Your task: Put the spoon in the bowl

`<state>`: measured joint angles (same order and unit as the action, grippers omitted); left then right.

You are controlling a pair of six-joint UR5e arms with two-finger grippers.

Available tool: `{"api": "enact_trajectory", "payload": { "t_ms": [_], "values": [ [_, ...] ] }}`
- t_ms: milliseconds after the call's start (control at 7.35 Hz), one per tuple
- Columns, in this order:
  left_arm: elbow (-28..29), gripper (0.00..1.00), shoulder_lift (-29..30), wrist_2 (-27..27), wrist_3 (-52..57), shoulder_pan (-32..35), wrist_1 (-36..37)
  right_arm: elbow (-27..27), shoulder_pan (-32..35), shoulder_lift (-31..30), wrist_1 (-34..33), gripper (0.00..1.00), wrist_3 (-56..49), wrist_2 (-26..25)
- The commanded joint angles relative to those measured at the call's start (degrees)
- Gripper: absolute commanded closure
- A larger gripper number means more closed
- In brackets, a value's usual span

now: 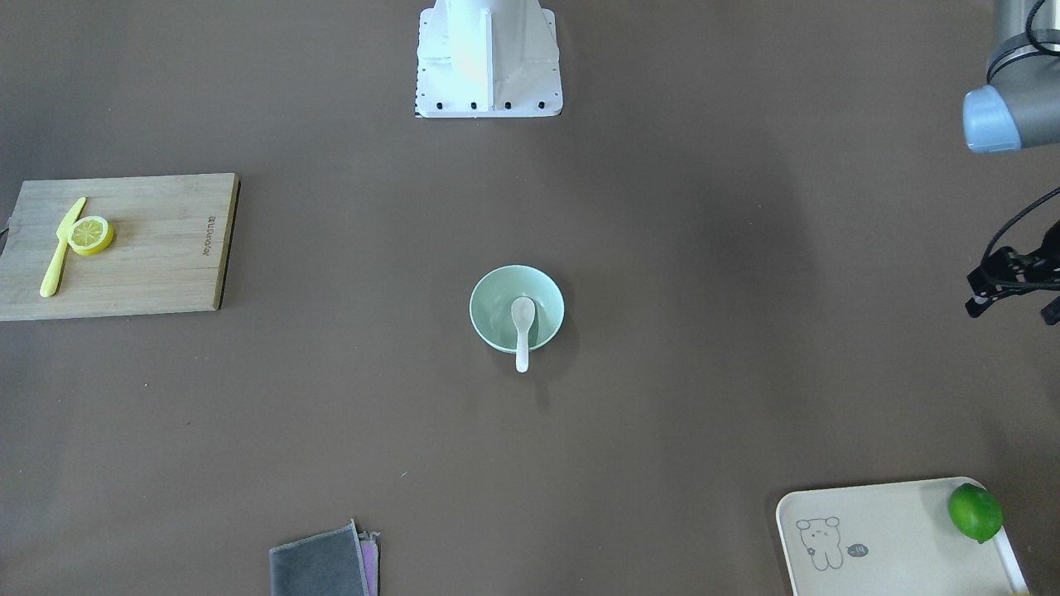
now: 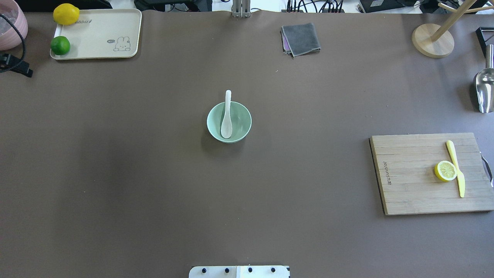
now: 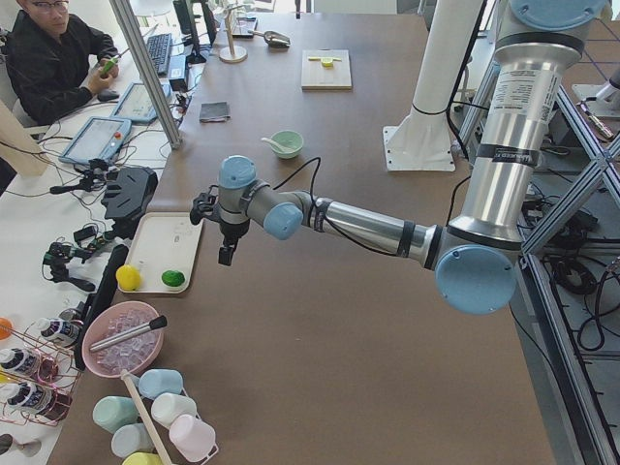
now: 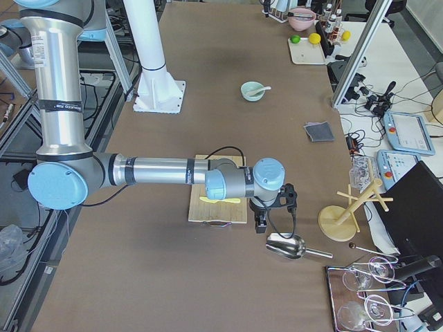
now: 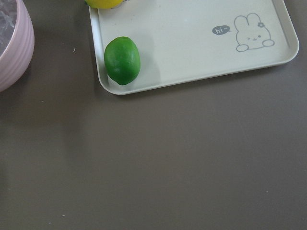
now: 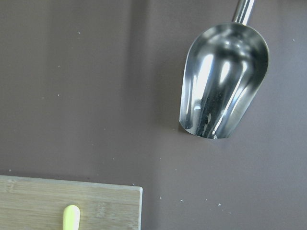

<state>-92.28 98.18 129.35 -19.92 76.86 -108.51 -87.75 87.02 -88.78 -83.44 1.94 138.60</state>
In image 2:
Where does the white ceramic spoon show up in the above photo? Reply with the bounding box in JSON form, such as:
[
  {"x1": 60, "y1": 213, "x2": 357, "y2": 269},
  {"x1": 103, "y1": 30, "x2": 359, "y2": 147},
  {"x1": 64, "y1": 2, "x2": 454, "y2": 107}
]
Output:
[{"x1": 220, "y1": 90, "x2": 233, "y2": 139}]

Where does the mint green bowl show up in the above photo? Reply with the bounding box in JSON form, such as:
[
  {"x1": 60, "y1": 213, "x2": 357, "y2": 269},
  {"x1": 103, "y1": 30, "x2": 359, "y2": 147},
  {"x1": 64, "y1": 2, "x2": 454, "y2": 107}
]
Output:
[{"x1": 206, "y1": 102, "x2": 252, "y2": 144}]

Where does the pink bowl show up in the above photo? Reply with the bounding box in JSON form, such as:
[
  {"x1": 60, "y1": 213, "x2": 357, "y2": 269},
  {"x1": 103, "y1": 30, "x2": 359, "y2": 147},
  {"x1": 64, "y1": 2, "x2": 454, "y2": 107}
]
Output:
[{"x1": 0, "y1": 0, "x2": 28, "y2": 51}]

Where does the green lime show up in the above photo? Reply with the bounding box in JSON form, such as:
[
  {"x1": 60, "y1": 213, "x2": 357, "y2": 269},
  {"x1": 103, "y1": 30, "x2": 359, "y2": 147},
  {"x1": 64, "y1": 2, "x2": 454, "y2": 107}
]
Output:
[{"x1": 51, "y1": 36, "x2": 71, "y2": 55}]

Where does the yellow lemon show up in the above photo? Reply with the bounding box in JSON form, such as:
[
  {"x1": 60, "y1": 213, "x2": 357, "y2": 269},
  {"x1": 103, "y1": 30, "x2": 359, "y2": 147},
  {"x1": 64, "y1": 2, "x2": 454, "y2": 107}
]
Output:
[{"x1": 53, "y1": 3, "x2": 80, "y2": 25}]

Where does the beige rabbit serving tray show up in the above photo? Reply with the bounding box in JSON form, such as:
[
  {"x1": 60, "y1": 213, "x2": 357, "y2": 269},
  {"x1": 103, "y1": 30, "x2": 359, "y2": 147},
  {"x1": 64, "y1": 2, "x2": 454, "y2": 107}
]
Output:
[{"x1": 50, "y1": 9, "x2": 142, "y2": 60}]

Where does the grey folded cloth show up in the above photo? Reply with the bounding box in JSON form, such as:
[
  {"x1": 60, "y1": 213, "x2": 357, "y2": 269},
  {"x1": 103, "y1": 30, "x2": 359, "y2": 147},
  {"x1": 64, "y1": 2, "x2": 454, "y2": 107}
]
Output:
[{"x1": 280, "y1": 22, "x2": 321, "y2": 58}]

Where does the wooden mug tree stand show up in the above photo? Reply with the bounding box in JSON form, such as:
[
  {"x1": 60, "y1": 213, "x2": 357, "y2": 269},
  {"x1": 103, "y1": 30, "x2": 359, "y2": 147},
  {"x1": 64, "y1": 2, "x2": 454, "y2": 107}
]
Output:
[{"x1": 411, "y1": 0, "x2": 494, "y2": 59}]

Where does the wooden cutting board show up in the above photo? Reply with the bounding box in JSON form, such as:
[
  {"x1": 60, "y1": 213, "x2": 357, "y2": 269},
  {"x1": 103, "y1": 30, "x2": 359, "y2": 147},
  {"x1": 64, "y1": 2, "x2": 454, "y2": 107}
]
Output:
[{"x1": 369, "y1": 132, "x2": 493, "y2": 216}]

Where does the halved lemon slice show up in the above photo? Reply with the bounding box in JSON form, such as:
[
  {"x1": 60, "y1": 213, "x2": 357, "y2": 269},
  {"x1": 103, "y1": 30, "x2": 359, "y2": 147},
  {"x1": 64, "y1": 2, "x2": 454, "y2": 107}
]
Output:
[{"x1": 434, "y1": 160, "x2": 457, "y2": 182}]

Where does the yellow plastic knife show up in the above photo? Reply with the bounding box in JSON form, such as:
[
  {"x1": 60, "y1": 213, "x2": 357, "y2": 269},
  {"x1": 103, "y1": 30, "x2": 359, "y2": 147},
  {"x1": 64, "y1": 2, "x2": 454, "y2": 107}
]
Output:
[{"x1": 446, "y1": 140, "x2": 465, "y2": 198}]

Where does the metal scoop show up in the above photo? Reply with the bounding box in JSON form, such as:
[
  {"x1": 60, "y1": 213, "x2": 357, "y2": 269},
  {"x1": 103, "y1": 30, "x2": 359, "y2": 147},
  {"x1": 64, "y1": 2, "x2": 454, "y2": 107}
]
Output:
[{"x1": 474, "y1": 44, "x2": 494, "y2": 113}]

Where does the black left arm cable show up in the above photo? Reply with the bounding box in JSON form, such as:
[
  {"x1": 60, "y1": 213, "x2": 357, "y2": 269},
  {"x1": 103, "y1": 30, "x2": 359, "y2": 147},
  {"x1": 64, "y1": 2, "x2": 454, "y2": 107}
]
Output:
[{"x1": 0, "y1": 14, "x2": 27, "y2": 73}]

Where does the aluminium frame post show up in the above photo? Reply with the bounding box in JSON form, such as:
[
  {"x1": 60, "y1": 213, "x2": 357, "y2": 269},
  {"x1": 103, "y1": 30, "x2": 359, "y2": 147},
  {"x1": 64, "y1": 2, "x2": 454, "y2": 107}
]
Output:
[{"x1": 232, "y1": 0, "x2": 251, "y2": 18}]

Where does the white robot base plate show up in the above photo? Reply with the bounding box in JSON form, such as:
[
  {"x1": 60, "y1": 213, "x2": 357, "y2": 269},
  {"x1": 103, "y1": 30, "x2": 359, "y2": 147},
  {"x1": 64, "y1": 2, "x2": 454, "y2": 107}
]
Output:
[{"x1": 188, "y1": 264, "x2": 291, "y2": 278}]

